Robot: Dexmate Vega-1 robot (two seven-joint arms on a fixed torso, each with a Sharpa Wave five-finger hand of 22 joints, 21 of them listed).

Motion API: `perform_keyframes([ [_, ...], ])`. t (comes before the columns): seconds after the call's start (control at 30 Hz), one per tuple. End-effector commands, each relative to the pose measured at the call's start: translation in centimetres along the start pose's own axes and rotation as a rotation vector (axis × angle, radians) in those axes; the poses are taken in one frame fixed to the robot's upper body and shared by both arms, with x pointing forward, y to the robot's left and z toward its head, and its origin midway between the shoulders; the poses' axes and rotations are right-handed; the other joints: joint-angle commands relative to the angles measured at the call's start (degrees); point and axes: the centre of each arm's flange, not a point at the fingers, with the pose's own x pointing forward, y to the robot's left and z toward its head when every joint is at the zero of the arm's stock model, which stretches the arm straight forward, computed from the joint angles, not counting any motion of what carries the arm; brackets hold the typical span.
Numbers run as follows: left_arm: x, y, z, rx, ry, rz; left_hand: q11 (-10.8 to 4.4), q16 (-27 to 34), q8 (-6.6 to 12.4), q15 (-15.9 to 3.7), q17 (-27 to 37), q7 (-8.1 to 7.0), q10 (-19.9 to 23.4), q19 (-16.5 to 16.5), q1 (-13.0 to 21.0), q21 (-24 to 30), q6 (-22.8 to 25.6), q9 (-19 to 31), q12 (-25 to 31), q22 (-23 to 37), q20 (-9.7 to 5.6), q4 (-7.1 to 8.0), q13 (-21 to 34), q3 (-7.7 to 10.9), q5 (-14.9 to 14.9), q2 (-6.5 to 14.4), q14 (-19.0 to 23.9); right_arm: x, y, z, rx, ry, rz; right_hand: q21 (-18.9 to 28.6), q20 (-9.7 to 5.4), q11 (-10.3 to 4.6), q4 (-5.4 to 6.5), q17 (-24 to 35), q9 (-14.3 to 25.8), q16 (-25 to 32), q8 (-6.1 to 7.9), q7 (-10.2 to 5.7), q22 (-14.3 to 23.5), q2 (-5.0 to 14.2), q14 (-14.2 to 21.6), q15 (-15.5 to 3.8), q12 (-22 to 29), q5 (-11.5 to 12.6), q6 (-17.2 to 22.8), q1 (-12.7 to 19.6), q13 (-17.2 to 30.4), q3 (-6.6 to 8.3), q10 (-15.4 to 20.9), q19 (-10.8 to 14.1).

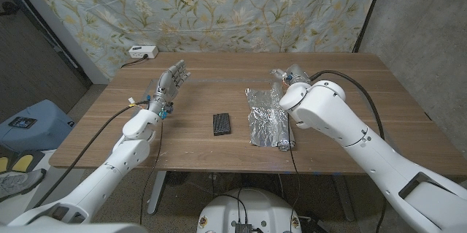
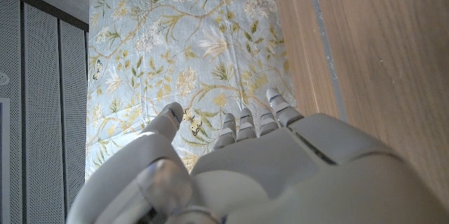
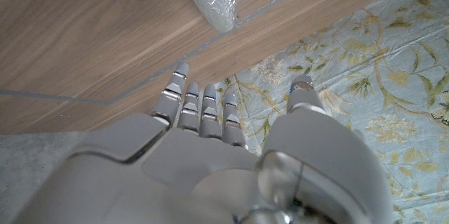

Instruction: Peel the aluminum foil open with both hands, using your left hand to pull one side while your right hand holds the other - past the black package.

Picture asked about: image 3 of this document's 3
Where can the floral printed backdrop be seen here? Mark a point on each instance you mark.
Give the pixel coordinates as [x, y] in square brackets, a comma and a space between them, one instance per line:
[386, 76]

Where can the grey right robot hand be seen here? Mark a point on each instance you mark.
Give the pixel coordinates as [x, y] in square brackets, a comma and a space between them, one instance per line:
[196, 182]

